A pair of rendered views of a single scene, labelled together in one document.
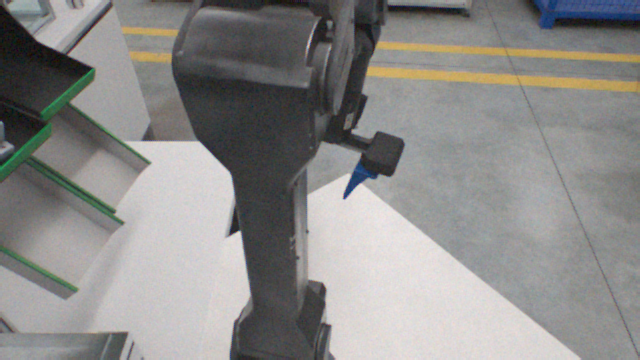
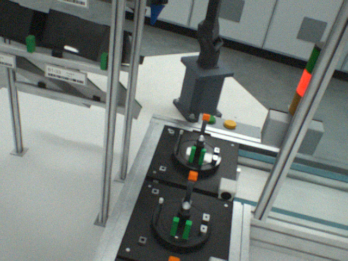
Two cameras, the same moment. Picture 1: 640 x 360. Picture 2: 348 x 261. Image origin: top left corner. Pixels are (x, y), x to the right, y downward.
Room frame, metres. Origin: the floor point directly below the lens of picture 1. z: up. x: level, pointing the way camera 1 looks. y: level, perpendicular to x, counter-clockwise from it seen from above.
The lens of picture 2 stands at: (0.16, 1.31, 1.69)
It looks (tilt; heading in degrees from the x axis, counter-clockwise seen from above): 37 degrees down; 274
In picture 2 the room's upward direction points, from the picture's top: 11 degrees clockwise
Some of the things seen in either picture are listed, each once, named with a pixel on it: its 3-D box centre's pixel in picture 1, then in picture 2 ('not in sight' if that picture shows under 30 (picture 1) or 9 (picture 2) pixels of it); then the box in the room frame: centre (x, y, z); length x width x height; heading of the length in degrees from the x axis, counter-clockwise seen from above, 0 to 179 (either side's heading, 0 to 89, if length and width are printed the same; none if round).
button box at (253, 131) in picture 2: not in sight; (227, 132); (0.06, 0.23, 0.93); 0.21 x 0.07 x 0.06; 0
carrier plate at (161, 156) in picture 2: not in sight; (195, 160); (0.14, 0.45, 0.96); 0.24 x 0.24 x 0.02; 0
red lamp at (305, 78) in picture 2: not in sight; (312, 83); (-0.05, 0.56, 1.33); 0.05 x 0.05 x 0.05
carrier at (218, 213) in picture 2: not in sight; (184, 214); (0.14, 0.70, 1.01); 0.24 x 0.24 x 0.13; 0
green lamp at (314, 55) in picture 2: not in sight; (322, 61); (-0.05, 0.56, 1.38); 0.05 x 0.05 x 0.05
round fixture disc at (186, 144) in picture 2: not in sight; (197, 155); (0.14, 0.45, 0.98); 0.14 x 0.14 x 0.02
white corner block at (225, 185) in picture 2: not in sight; (226, 190); (0.05, 0.54, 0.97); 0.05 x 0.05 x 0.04; 0
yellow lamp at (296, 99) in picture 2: not in sight; (303, 103); (-0.05, 0.56, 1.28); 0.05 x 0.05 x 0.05
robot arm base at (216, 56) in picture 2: not in sight; (208, 57); (0.18, 0.03, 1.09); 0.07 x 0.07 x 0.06; 37
